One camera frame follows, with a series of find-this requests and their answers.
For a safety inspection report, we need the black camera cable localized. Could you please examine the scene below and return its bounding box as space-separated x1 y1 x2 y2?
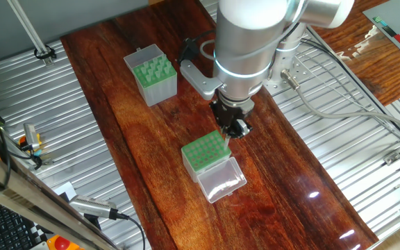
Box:
116 212 147 250

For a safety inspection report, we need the white paper sheet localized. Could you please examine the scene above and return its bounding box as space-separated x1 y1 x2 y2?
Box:
53 181 78 202

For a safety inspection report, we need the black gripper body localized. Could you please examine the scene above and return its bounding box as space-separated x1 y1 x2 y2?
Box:
209 99 256 131

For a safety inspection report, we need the black cable loop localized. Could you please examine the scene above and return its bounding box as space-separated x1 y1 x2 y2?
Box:
33 44 58 60

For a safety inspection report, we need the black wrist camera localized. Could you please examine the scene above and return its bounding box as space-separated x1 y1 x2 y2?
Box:
177 37 201 65

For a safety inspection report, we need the aluminium pole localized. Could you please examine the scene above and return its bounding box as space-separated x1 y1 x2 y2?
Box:
6 0 54 67

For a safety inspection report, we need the long silver depth camera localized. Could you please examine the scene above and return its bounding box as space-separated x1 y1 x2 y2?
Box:
68 194 119 220

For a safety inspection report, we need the steel frame bar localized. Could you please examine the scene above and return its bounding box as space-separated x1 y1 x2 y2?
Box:
0 137 121 250

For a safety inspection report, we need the grey cable with metal plug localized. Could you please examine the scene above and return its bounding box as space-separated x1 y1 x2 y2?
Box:
279 68 400 137

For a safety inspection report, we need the black keyboard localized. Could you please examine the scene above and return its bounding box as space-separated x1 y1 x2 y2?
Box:
0 197 48 250

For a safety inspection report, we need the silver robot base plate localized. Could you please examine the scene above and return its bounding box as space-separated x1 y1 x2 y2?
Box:
264 44 317 97

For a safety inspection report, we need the orange yellow plastic object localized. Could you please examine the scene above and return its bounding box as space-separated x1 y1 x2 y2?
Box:
18 133 44 157

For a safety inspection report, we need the tall translucent green tip box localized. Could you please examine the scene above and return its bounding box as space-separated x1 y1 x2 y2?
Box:
123 44 178 108

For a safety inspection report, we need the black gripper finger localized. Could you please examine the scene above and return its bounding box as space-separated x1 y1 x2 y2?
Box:
233 120 253 139
220 125 235 140

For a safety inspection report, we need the small silver camera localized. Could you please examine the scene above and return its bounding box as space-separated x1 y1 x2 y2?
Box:
24 123 41 152

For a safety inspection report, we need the black camera stand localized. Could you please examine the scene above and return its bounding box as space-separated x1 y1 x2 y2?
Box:
83 213 102 232

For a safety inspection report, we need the thin black cable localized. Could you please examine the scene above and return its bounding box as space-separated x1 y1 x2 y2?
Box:
300 37 400 143

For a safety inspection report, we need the aluminium corner bracket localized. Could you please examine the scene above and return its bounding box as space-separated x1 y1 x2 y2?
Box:
383 151 400 166

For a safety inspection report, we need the scuffed brown wooden board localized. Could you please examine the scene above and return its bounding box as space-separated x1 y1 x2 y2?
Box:
310 0 400 107

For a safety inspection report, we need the red emergency stop button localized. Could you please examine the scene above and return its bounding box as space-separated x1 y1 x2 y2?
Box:
53 235 72 250

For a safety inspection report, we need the glossy brown wooden board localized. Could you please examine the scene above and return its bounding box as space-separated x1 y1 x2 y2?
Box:
60 0 380 250

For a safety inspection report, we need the yellow button box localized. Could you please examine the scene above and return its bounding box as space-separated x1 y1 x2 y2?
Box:
46 234 85 250

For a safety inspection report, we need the low green rack tip box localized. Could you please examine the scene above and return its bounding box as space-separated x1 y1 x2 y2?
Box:
181 129 248 204

